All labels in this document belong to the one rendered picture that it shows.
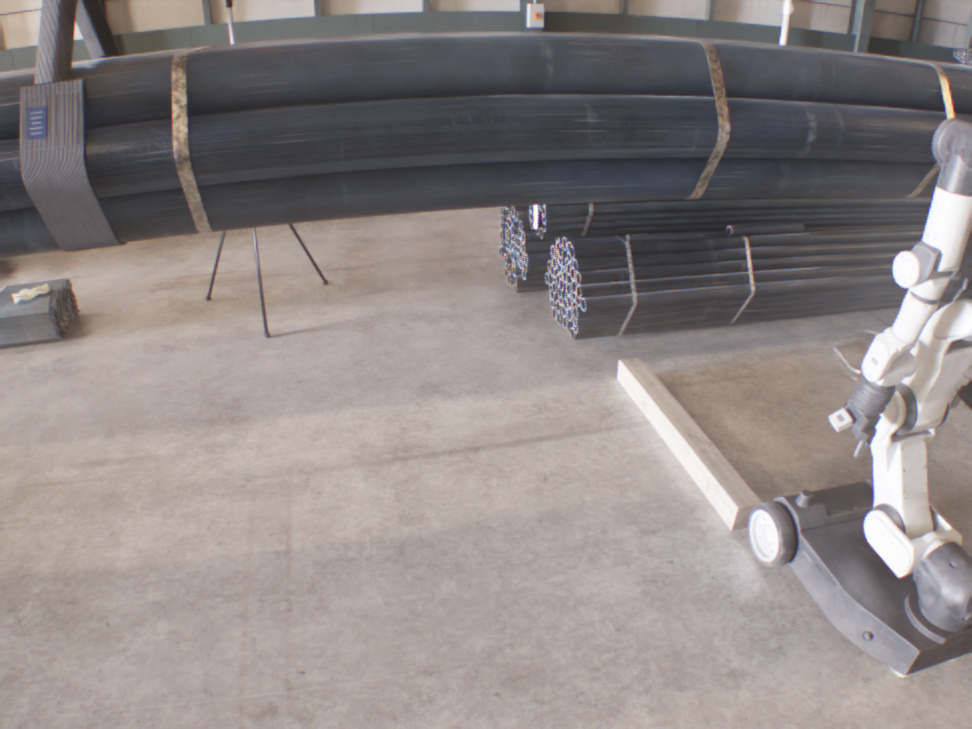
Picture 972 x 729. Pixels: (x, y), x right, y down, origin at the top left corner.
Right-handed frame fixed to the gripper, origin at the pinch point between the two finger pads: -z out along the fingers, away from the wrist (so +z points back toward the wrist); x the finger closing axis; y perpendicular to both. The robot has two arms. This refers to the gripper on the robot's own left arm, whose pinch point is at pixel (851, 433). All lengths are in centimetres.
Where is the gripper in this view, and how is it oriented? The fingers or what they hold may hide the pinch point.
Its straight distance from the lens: 185.3
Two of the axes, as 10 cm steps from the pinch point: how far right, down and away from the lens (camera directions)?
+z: 0.4, -7.5, -6.6
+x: -1.8, -6.5, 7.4
